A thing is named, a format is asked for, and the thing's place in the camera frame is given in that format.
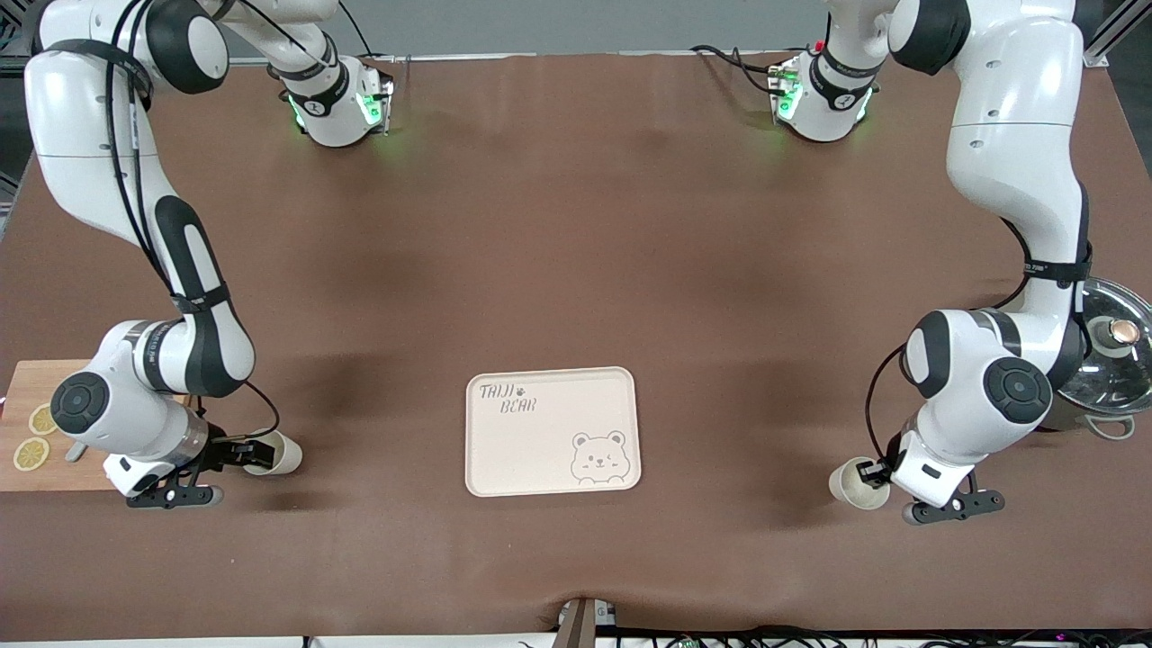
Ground brown table mat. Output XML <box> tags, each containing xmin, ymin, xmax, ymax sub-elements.
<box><xmin>0</xmin><ymin>49</ymin><xmax>1152</xmax><ymax>642</ymax></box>

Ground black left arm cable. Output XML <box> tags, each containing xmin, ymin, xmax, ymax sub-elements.
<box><xmin>865</xmin><ymin>216</ymin><xmax>1032</xmax><ymax>469</ymax></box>

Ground white paper-like cup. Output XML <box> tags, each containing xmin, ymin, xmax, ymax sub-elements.
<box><xmin>241</xmin><ymin>430</ymin><xmax>303</xmax><ymax>477</ymax></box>
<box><xmin>829</xmin><ymin>457</ymin><xmax>892</xmax><ymax>512</ymax></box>

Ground steel pot with glass lid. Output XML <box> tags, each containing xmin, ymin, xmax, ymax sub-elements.
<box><xmin>1035</xmin><ymin>277</ymin><xmax>1152</xmax><ymax>442</ymax></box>

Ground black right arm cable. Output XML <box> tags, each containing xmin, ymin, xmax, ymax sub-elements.
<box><xmin>104</xmin><ymin>0</ymin><xmax>282</xmax><ymax>442</ymax></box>

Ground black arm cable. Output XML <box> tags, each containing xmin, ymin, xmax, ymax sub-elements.
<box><xmin>865</xmin><ymin>216</ymin><xmax>1032</xmax><ymax>469</ymax></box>
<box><xmin>104</xmin><ymin>0</ymin><xmax>282</xmax><ymax>442</ymax></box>

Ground aluminium frame profile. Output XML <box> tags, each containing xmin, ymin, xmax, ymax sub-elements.
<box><xmin>1083</xmin><ymin>0</ymin><xmax>1152</xmax><ymax>69</ymax></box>

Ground wooden cutting board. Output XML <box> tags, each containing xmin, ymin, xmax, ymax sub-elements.
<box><xmin>0</xmin><ymin>360</ymin><xmax>190</xmax><ymax>492</ymax></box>

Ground black base power cable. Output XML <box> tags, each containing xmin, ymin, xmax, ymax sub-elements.
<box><xmin>690</xmin><ymin>43</ymin><xmax>793</xmax><ymax>96</ymax></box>
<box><xmin>335</xmin><ymin>0</ymin><xmax>399</xmax><ymax>66</ymax></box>

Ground cream bear print tray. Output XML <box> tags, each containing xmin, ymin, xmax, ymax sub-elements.
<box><xmin>464</xmin><ymin>366</ymin><xmax>643</xmax><ymax>498</ymax></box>

